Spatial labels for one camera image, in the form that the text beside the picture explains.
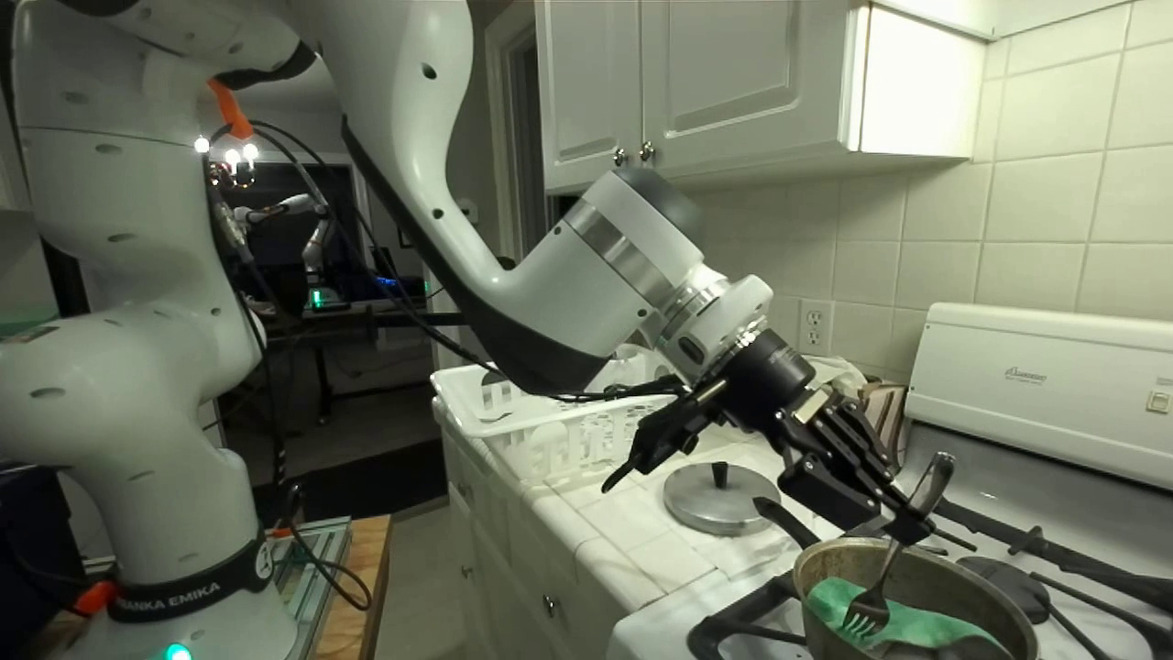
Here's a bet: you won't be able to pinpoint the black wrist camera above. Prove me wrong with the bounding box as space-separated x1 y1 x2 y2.
596 394 720 495

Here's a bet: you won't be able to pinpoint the white lower cabinets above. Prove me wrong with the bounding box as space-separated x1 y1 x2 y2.
435 420 638 660

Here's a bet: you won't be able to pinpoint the metal pot with black handle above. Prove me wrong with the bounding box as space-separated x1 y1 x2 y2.
747 493 1041 660

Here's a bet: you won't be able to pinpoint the dark burner cap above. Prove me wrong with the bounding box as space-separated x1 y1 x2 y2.
964 558 1055 626

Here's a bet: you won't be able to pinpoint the green rag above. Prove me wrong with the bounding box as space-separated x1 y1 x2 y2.
802 575 1007 660

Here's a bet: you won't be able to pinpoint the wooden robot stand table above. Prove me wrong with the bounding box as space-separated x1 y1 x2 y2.
271 509 400 660

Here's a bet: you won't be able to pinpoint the white gas stove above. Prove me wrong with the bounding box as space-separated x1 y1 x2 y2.
607 300 1173 660

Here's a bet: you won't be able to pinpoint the striped folded towel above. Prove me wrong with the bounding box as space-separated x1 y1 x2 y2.
838 379 913 465

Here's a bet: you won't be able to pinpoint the lit chandelier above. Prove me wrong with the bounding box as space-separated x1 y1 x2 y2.
192 126 269 192

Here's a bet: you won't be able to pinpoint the white cabinets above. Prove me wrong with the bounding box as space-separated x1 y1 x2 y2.
533 0 991 198
435 420 638 660

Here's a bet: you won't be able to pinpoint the white upper cabinets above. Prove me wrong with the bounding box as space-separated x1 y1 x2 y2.
533 0 991 198

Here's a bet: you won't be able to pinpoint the silver pot lid black knob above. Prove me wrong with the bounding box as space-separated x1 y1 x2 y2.
659 460 785 541

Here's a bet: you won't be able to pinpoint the silver metal fork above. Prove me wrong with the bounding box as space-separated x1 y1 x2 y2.
838 450 961 647

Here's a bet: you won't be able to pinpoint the white plastic dish basket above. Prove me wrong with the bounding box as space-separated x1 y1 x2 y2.
429 359 690 495

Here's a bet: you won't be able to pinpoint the black stove grate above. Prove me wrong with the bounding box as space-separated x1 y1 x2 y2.
853 484 1173 660
684 519 885 660

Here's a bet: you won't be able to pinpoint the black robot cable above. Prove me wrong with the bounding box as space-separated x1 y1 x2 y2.
207 113 690 618

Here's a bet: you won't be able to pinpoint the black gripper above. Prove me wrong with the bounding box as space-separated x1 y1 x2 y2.
716 328 939 550

